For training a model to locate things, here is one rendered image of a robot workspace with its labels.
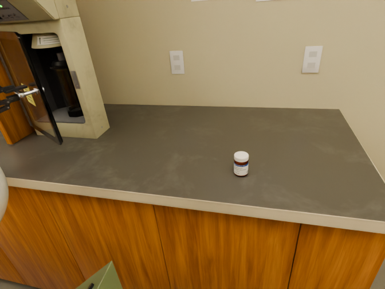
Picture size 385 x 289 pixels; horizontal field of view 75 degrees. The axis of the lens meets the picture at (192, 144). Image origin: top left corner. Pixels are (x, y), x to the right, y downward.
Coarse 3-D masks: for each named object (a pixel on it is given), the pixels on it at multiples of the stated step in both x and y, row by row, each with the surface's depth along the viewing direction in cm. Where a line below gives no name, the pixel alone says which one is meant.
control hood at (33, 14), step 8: (8, 0) 77; (16, 0) 77; (24, 0) 76; (32, 0) 76; (40, 0) 78; (48, 0) 81; (16, 8) 80; (24, 8) 80; (32, 8) 80; (40, 8) 79; (48, 8) 81; (32, 16) 83; (40, 16) 83; (48, 16) 82; (56, 16) 84
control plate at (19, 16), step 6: (0, 0) 78; (6, 0) 77; (6, 6) 80; (12, 6) 80; (0, 12) 83; (6, 12) 83; (12, 12) 82; (18, 12) 82; (6, 18) 86; (12, 18) 86; (18, 18) 85; (24, 18) 85
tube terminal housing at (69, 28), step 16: (64, 0) 87; (64, 16) 87; (32, 32) 91; (48, 32) 89; (64, 32) 88; (80, 32) 96; (64, 48) 91; (80, 48) 96; (80, 64) 97; (80, 80) 97; (96, 80) 107; (80, 96) 100; (96, 96) 107; (96, 112) 108; (64, 128) 111; (80, 128) 109; (96, 128) 109
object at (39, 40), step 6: (36, 36) 95; (42, 36) 94; (48, 36) 94; (54, 36) 95; (36, 42) 95; (42, 42) 94; (48, 42) 94; (54, 42) 95; (36, 48) 95; (42, 48) 95
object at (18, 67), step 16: (0, 32) 85; (16, 32) 76; (0, 48) 94; (16, 48) 81; (16, 64) 89; (16, 80) 98; (32, 80) 84; (32, 96) 92; (32, 112) 102; (48, 112) 88; (48, 128) 96
